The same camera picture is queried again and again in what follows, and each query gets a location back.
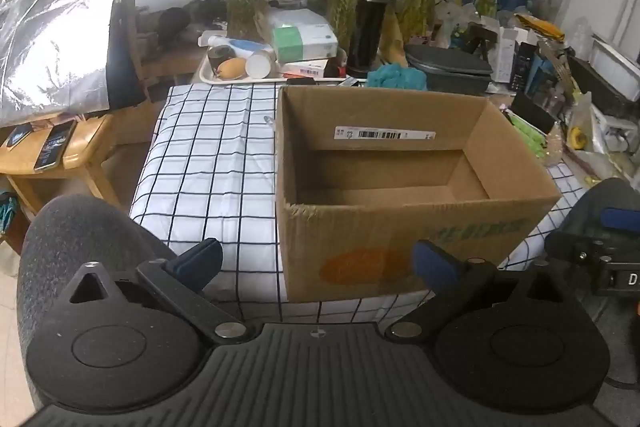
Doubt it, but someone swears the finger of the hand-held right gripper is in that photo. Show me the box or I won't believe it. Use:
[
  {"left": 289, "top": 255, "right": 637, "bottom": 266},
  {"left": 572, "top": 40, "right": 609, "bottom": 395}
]
[{"left": 600, "top": 206, "right": 640, "bottom": 232}]

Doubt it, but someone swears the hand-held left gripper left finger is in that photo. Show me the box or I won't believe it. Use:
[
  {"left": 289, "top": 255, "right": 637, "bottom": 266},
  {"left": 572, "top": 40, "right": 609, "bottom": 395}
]
[{"left": 65, "top": 237, "right": 248, "bottom": 345}]

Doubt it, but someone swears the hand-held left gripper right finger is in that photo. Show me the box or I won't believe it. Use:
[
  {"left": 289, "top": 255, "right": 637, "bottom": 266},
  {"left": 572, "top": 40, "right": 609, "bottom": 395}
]
[{"left": 384, "top": 239, "right": 568, "bottom": 343}]

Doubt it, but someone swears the brown cardboard box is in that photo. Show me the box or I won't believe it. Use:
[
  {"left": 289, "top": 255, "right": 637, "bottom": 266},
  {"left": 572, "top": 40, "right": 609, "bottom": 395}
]
[{"left": 274, "top": 84, "right": 562, "bottom": 304}]

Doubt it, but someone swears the white black checkered cloth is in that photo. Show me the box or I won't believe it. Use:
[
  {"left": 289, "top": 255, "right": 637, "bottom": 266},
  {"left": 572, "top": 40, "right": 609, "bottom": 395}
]
[{"left": 129, "top": 83, "right": 588, "bottom": 328}]

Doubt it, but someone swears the green bristle item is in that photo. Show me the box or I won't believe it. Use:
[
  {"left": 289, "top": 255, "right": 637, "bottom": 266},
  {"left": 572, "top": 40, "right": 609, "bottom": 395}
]
[{"left": 510, "top": 109, "right": 548, "bottom": 158}]

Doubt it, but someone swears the white storage box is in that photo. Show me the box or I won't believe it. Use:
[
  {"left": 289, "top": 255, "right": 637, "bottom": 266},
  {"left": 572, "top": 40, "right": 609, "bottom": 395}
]
[{"left": 590, "top": 42, "right": 640, "bottom": 102}]

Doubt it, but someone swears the wooden stool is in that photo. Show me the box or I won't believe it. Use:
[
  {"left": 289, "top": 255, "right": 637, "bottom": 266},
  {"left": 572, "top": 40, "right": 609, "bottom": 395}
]
[{"left": 0, "top": 114, "right": 126, "bottom": 215}]

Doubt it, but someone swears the white tray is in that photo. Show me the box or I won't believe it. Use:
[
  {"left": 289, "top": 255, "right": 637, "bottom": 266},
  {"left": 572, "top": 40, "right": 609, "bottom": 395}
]
[{"left": 199, "top": 54, "right": 368, "bottom": 86}]

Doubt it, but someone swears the dark smartphone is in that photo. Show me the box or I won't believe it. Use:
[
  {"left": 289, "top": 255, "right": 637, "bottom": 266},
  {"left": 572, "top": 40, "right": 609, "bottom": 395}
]
[{"left": 34, "top": 121, "right": 77, "bottom": 171}]

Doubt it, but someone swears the teal cloth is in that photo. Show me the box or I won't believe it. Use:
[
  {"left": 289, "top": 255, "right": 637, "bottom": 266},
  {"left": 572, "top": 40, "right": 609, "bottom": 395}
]
[{"left": 366, "top": 63, "right": 428, "bottom": 92}]

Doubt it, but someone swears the orange egg-shaped object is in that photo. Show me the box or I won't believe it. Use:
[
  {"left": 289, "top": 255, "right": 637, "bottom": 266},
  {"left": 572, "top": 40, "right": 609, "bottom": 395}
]
[{"left": 216, "top": 58, "right": 248, "bottom": 80}]

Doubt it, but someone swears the grey zip case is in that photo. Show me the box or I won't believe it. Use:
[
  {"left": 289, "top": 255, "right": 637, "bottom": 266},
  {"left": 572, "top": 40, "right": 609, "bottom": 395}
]
[{"left": 404, "top": 44, "right": 495, "bottom": 95}]

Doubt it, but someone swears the teal plastic item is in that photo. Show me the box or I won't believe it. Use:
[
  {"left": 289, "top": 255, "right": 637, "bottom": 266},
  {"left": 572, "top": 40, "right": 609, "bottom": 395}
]
[{"left": 0, "top": 189, "right": 18, "bottom": 233}]

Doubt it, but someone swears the white capped orange cylinder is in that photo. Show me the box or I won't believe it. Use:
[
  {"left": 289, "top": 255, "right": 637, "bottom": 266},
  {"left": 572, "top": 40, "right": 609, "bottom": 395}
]
[{"left": 245, "top": 49, "right": 276, "bottom": 78}]

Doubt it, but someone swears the yellow black tool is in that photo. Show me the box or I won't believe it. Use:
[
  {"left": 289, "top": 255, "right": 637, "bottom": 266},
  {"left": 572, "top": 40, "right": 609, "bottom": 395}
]
[{"left": 515, "top": 13, "right": 566, "bottom": 40}]

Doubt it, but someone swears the white red flat box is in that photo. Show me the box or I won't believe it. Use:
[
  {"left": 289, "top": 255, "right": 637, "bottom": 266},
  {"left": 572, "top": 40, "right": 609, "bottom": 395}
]
[{"left": 277, "top": 59, "right": 331, "bottom": 78}]

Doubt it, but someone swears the white blue bottle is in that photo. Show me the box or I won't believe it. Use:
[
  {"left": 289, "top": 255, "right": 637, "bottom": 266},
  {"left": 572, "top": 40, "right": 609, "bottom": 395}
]
[{"left": 199, "top": 34, "right": 273, "bottom": 58}]

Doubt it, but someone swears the black round object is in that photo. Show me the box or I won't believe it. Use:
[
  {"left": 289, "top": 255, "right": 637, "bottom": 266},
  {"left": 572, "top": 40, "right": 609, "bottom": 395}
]
[{"left": 157, "top": 7, "right": 191, "bottom": 40}]

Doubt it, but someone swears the green white tissue box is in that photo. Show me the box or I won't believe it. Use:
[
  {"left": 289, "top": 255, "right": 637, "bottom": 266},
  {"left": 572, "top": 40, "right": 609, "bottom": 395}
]
[{"left": 271, "top": 23, "right": 338, "bottom": 62}]

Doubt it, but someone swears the black thermos bottle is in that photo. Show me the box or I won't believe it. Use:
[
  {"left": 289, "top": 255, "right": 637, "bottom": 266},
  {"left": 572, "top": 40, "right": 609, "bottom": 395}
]
[{"left": 347, "top": 0, "right": 401, "bottom": 78}]

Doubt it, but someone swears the silver foil bag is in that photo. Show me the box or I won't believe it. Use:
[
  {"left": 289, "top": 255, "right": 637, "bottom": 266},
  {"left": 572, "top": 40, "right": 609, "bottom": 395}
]
[{"left": 0, "top": 0, "right": 143, "bottom": 128}]

